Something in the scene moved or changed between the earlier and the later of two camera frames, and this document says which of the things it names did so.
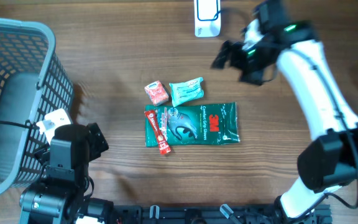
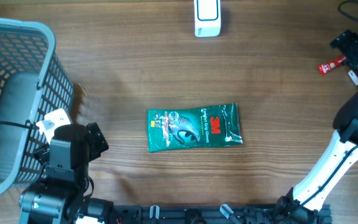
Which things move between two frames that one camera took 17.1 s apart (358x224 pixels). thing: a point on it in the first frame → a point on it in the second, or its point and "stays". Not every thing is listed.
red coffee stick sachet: (163, 143) → (323, 68)
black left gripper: (102, 144) stays
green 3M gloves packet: (190, 124) stays
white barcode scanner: (207, 18) stays
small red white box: (157, 93) → (357, 79)
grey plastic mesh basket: (22, 83) stays
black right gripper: (235, 48) → (345, 39)
